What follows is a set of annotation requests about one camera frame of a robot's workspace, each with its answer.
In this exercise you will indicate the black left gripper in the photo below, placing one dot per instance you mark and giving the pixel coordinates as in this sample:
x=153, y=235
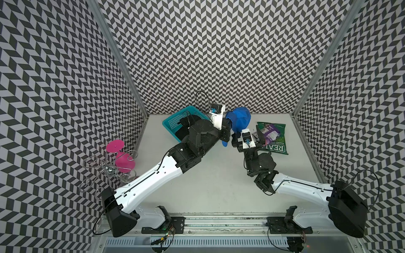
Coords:
x=224, y=130

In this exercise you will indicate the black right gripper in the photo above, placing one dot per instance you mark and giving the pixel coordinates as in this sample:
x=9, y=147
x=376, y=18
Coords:
x=235, y=143

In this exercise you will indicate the blue baseball cap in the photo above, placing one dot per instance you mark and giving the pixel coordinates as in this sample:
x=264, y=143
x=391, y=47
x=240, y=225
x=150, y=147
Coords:
x=239, y=118

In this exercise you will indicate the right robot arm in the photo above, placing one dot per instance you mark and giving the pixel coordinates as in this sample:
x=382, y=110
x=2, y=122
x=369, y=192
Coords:
x=337, y=205

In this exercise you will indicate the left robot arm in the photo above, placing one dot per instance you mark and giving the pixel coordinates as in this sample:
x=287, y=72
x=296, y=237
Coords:
x=122, y=206

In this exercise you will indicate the black cap in basket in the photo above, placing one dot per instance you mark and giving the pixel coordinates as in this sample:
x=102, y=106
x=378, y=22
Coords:
x=186, y=123

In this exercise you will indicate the purple snack bag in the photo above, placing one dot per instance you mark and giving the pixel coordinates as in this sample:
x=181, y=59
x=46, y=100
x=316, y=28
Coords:
x=270, y=133

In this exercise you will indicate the green crisp bag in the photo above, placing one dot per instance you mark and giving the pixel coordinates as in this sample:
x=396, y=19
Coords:
x=279, y=145

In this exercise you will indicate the teal plastic basket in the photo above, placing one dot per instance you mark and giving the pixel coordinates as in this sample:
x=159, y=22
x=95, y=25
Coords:
x=171, y=123

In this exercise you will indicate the pink plastic wine glass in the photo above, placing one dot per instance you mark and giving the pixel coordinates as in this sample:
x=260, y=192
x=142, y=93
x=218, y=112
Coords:
x=124, y=161

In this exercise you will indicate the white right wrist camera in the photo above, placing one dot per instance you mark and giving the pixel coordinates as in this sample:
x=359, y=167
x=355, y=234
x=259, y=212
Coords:
x=248, y=141

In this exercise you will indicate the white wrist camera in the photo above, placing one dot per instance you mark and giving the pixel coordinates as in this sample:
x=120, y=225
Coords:
x=248, y=141
x=217, y=111

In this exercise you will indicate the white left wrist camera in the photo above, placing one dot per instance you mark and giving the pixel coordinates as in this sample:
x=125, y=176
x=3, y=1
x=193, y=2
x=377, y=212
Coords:
x=217, y=111

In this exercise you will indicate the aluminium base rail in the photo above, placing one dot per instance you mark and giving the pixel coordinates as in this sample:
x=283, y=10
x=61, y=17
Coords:
x=231, y=233

